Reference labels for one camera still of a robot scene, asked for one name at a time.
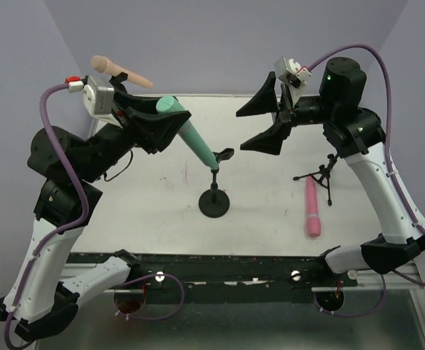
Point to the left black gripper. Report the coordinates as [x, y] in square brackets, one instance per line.
[130, 122]

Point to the beige toy microphone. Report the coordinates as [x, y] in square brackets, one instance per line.
[105, 66]

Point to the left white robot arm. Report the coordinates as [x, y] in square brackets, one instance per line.
[111, 273]

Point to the teal toy microphone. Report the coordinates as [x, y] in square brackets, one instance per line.
[188, 133]

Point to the pink toy microphone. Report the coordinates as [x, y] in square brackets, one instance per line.
[312, 220]

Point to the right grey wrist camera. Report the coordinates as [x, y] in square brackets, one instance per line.
[293, 75]

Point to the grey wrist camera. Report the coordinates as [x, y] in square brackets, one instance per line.
[97, 97]
[293, 75]

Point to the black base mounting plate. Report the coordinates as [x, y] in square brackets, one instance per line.
[227, 279]

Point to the aluminium frame rail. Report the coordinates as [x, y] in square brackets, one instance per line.
[40, 303]

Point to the black tripod microphone stand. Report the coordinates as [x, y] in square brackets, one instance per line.
[323, 175]

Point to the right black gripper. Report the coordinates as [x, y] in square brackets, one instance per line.
[285, 114]

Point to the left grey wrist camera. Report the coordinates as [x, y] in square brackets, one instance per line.
[97, 97]

